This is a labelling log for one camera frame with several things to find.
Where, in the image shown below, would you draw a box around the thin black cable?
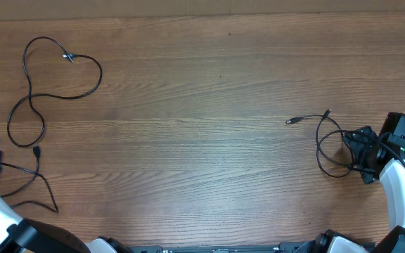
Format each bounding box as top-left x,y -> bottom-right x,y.
6,36 -> 103,148

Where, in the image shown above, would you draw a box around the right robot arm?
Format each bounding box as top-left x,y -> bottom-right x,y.
295,112 -> 405,253

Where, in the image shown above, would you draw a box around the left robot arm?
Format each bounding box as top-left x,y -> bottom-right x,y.
0,151 -> 131,253

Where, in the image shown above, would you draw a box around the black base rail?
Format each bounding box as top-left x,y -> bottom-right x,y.
128,240 -> 314,253

